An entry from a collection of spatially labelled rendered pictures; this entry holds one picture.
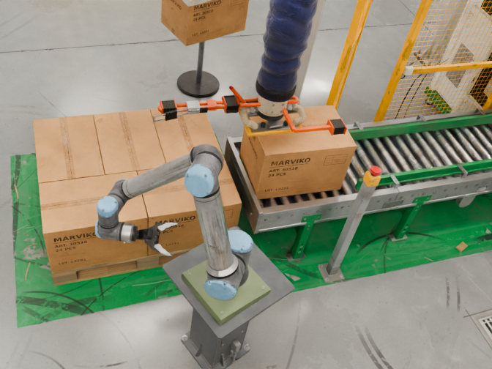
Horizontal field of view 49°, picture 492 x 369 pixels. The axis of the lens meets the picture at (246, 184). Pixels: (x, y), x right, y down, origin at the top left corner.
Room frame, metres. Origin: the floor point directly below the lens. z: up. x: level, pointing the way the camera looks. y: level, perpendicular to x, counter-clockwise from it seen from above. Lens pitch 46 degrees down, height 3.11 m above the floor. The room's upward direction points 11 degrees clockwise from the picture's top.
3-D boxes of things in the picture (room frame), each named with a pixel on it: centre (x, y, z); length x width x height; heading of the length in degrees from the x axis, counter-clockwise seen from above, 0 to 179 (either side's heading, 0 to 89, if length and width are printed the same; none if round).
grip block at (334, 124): (2.40, -0.44, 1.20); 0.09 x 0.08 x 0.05; 24
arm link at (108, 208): (1.52, 0.59, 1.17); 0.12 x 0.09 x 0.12; 172
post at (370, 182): (2.29, -0.71, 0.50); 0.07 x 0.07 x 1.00; 26
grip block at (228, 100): (2.41, 0.17, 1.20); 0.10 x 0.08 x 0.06; 24
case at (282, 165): (2.63, -0.27, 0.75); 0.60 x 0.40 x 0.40; 114
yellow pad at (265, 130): (2.43, -0.09, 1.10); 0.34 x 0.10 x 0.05; 114
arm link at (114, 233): (1.50, 0.58, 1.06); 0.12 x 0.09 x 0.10; 92
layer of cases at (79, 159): (2.47, 0.75, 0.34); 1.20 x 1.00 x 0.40; 116
